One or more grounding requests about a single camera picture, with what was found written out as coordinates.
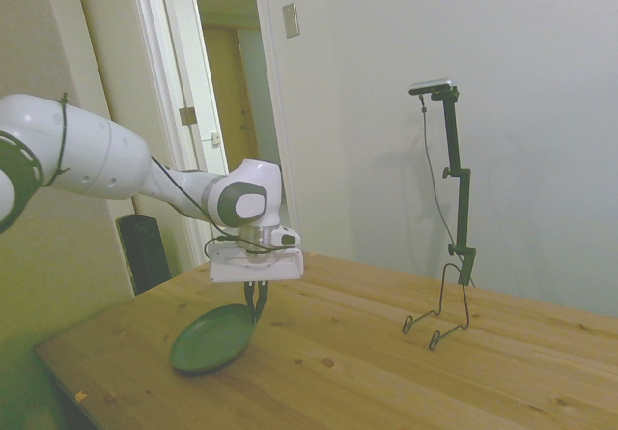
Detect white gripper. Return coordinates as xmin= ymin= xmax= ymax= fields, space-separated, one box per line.
xmin=208 ymin=249 xmax=306 ymax=328

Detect green round plate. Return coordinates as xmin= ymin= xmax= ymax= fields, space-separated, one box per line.
xmin=169 ymin=302 xmax=258 ymax=374

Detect black box unit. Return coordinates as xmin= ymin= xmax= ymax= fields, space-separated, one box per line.
xmin=117 ymin=214 xmax=173 ymax=297

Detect hallway wooden door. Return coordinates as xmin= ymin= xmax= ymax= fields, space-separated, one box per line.
xmin=202 ymin=23 xmax=265 ymax=170

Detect beige wooden door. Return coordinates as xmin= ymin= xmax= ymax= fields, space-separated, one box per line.
xmin=38 ymin=0 xmax=199 ymax=296

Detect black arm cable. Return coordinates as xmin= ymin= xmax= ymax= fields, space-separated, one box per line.
xmin=150 ymin=155 xmax=277 ymax=258

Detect black wire plate stand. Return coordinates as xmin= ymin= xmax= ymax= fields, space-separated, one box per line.
xmin=402 ymin=262 xmax=472 ymax=352

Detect black camera stand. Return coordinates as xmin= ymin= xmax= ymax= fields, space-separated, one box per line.
xmin=431 ymin=87 xmax=478 ymax=286

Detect dark cable tie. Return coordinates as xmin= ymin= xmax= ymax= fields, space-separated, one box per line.
xmin=42 ymin=92 xmax=72 ymax=188

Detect white door frame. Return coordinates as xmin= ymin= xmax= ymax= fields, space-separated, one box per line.
xmin=127 ymin=0 xmax=304 ymax=267

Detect grey exterior camera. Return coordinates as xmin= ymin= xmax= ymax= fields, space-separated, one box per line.
xmin=408 ymin=77 xmax=456 ymax=97

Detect beige wall switch plate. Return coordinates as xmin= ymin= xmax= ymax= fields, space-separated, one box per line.
xmin=282 ymin=2 xmax=300 ymax=40

